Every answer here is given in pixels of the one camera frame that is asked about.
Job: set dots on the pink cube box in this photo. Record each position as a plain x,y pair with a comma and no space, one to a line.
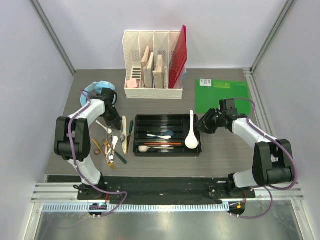
132,83

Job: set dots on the copper round head spoon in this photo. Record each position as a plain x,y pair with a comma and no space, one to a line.
98,149

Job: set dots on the blue plastic spoon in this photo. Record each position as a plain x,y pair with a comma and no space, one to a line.
166,135

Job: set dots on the orange chopstick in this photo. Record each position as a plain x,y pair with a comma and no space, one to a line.
168,144

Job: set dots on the white cable duct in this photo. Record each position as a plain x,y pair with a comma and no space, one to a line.
91,207

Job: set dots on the magenta plastic folder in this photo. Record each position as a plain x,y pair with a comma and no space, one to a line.
179,58

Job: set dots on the wooden board left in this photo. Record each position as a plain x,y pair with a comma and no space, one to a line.
147,66

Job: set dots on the black cutlery tray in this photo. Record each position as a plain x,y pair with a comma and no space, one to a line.
158,124

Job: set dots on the white file organizer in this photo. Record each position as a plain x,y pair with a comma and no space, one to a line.
155,63

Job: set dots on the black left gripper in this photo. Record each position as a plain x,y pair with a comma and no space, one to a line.
115,123

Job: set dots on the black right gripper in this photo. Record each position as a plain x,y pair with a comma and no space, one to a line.
207,116

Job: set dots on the black spoon in tray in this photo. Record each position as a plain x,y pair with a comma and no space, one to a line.
152,150

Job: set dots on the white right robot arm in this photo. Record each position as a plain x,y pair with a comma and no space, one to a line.
273,161

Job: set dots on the mesh zipper pouch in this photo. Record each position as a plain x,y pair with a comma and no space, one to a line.
184,74

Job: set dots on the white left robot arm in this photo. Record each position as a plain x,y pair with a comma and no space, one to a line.
72,134

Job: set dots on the light blue headphones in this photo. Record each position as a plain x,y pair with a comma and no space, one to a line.
93,90

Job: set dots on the large white ceramic spoon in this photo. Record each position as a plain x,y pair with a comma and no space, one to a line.
191,141

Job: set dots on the green handled utensil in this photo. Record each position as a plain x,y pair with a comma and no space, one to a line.
120,157

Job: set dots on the wooden board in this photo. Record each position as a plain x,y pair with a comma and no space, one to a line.
147,66
159,73

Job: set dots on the white chopstick in tray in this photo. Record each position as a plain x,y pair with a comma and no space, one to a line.
161,147

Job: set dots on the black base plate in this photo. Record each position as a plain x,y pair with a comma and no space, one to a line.
163,190

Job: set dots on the white thin plastic spoon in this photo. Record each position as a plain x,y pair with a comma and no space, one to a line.
108,130

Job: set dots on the wooden board right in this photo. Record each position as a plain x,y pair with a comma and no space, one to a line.
159,73

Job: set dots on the small white ceramic spoon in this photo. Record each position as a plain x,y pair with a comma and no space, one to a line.
142,149

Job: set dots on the green cutting mat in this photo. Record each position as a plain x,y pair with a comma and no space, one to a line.
209,92

